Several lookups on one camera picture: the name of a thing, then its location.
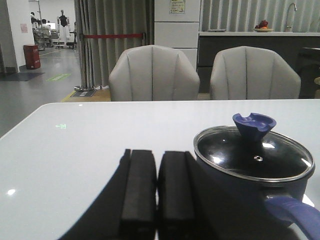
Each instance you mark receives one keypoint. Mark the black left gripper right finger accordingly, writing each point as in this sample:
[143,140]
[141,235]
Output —
[177,217]

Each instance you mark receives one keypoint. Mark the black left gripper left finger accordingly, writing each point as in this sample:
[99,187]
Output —
[125,209]

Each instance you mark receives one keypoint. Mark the glass lid with blue knob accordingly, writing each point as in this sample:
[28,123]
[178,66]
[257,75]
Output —
[249,149]

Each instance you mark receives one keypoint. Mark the dark blue saucepan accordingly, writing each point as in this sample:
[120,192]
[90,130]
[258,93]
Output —
[279,200]

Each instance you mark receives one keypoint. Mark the left beige upholstered chair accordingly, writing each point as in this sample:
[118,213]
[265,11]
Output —
[153,73]

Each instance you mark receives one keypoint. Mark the beige upholstered chair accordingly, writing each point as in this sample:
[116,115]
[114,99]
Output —
[153,73]
[252,73]

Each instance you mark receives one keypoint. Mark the right beige upholstered chair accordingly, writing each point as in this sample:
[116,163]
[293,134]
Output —
[252,73]

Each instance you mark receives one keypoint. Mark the red barrier belt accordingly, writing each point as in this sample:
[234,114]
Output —
[114,36]

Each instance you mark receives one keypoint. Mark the grey pleated curtain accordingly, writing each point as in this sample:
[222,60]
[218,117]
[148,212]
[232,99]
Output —
[98,57]

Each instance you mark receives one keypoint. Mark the red trash bin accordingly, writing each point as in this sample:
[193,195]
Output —
[32,57]

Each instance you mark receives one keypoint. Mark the white cabinet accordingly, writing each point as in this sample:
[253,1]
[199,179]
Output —
[176,25]

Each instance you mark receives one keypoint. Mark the dark counter with white top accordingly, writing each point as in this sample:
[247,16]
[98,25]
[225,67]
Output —
[301,50]

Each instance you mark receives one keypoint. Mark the fruit plate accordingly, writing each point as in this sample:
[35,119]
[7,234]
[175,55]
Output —
[263,27]

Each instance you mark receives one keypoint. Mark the chrome faucet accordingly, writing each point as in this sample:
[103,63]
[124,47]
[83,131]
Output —
[291,10]

